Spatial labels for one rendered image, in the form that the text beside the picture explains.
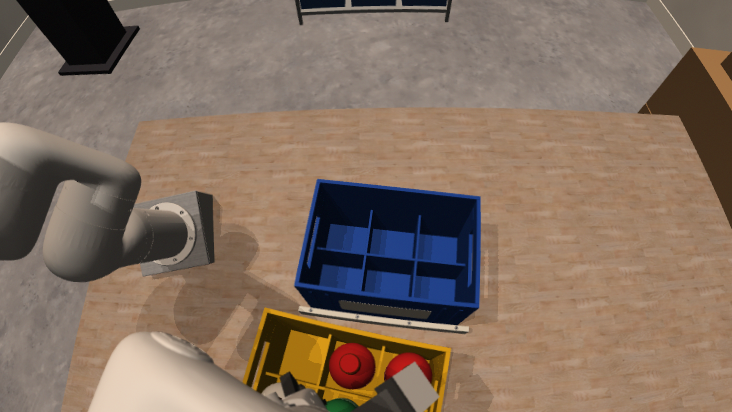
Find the blue crate with dividers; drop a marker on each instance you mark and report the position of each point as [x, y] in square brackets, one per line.
[374, 230]

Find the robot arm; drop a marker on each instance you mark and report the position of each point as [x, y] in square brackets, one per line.
[93, 231]

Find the orange divided crate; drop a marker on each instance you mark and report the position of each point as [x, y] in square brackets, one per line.
[298, 345]

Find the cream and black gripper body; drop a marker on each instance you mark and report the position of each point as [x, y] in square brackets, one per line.
[305, 397]

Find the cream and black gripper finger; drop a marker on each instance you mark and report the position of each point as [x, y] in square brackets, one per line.
[290, 385]

